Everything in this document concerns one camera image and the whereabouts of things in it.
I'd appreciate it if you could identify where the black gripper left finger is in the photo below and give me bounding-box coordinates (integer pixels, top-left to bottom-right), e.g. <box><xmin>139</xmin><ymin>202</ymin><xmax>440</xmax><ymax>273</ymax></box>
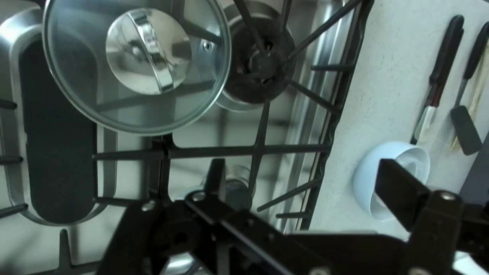
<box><xmin>96</xmin><ymin>157</ymin><xmax>329</xmax><ymax>275</ymax></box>

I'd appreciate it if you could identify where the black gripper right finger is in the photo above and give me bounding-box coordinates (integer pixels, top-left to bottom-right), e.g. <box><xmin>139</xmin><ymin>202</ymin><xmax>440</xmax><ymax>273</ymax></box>
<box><xmin>374</xmin><ymin>157</ymin><xmax>489</xmax><ymax>275</ymax></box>

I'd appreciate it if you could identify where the glass lid with steel handle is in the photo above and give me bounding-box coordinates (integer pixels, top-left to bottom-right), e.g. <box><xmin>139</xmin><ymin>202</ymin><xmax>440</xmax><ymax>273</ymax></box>
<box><xmin>41</xmin><ymin>0</ymin><xmax>234</xmax><ymax>137</ymax></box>

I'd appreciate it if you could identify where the small round white dish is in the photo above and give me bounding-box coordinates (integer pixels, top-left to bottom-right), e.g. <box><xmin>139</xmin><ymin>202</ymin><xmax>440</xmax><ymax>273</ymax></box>
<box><xmin>371</xmin><ymin>143</ymin><xmax>433</xmax><ymax>225</ymax></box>

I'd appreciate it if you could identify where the large round white dish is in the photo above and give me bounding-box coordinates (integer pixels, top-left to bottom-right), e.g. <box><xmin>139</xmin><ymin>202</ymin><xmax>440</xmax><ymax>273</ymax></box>
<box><xmin>352</xmin><ymin>140</ymin><xmax>433</xmax><ymax>225</ymax></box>

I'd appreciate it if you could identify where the black spatula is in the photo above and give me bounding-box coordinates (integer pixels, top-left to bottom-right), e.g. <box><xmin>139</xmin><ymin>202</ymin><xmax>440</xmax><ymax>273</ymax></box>
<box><xmin>448</xmin><ymin>19</ymin><xmax>489</xmax><ymax>157</ymax></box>

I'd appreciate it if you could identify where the black handled knife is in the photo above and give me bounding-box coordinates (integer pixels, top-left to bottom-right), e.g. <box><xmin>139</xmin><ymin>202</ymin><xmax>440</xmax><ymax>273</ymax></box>
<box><xmin>408</xmin><ymin>13</ymin><xmax>466</xmax><ymax>146</ymax></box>

